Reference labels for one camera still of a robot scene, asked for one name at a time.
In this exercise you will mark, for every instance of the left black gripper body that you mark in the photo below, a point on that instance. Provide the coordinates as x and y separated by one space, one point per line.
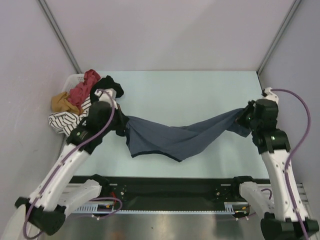
117 122

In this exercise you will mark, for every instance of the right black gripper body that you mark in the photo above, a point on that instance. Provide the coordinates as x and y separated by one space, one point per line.
245 118

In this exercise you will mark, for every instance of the blue grey tank top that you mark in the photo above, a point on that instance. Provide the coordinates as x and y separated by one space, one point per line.
144 137

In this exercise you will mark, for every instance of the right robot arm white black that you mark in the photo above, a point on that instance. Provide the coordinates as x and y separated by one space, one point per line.
284 217

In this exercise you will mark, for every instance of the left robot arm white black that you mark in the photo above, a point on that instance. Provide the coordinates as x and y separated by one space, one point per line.
45 208

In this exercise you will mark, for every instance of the red tank top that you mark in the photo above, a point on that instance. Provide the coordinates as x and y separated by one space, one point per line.
81 91

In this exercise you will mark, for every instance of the striped white black tank top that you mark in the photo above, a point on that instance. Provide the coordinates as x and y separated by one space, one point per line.
65 122

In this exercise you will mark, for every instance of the mustard tank top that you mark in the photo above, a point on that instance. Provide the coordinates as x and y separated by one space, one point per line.
60 103

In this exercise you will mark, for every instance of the white plastic laundry basket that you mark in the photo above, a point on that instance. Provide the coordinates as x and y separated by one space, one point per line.
72 81

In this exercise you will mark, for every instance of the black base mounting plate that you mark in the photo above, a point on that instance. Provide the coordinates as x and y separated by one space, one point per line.
173 194

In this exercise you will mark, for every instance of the aluminium extrusion base frame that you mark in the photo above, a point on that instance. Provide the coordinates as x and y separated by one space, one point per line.
227 207

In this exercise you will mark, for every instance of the right aluminium corner post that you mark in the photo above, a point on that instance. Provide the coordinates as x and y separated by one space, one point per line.
279 35

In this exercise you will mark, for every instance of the aluminium corner post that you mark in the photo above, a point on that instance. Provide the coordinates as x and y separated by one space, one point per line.
45 8
279 35

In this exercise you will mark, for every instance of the left aluminium corner post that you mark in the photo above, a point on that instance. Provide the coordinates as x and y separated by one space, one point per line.
45 8

